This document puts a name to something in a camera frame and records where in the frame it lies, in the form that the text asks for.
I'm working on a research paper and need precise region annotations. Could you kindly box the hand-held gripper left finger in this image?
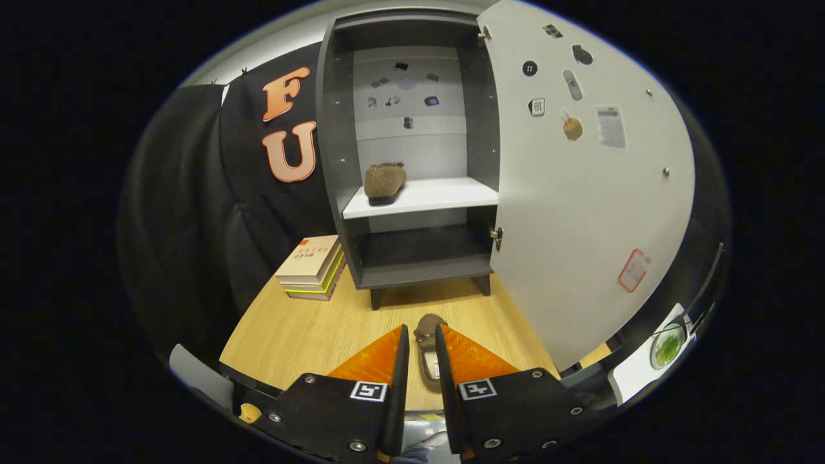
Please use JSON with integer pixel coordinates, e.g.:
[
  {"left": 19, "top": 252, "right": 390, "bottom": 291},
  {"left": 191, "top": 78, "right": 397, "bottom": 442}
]
[{"left": 255, "top": 324, "right": 411, "bottom": 464}]

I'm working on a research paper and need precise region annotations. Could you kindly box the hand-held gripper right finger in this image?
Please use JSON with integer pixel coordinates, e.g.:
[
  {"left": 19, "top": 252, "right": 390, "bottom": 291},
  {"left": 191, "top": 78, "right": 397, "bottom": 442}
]
[{"left": 435, "top": 324, "right": 603, "bottom": 464}]

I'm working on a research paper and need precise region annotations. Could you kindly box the brown fuzzy shoe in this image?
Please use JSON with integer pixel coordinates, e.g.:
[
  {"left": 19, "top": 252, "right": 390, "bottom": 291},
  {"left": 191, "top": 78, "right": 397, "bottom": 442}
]
[
  {"left": 364, "top": 162, "right": 407, "bottom": 206},
  {"left": 413, "top": 314, "right": 449, "bottom": 394}
]

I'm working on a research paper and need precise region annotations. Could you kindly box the light grey shoe cabinet door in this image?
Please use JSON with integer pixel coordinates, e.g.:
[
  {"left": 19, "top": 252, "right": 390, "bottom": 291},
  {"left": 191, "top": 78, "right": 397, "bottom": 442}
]
[{"left": 477, "top": 0, "right": 697, "bottom": 373}]

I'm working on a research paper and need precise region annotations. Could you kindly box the yellow edged book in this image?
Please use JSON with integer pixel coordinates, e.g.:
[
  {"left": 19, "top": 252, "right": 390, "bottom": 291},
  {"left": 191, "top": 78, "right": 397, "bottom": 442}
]
[{"left": 284, "top": 248, "right": 347, "bottom": 301}]

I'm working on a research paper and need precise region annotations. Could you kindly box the white flat board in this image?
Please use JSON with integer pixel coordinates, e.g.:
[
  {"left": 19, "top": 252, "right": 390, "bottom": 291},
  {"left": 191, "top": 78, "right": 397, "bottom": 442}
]
[{"left": 606, "top": 303, "right": 700, "bottom": 407}]

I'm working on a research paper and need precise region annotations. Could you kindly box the green round dish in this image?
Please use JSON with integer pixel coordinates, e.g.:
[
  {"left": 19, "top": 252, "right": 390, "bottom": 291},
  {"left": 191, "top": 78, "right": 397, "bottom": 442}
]
[{"left": 650, "top": 322, "right": 687, "bottom": 371}]

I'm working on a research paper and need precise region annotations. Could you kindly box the black backdrop cloth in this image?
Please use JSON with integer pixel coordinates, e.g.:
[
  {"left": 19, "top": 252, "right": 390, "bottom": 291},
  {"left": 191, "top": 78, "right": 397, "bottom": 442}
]
[{"left": 116, "top": 42, "right": 732, "bottom": 387}]

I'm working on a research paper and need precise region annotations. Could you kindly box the black metal stand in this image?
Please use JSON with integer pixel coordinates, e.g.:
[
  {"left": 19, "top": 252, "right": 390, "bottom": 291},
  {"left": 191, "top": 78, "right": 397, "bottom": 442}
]
[{"left": 683, "top": 242, "right": 726, "bottom": 329}]

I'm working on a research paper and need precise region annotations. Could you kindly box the row of black cloth clips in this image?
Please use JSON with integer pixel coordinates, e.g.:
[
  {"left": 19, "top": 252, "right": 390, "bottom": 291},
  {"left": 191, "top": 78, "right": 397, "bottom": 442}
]
[{"left": 209, "top": 64, "right": 252, "bottom": 88}]

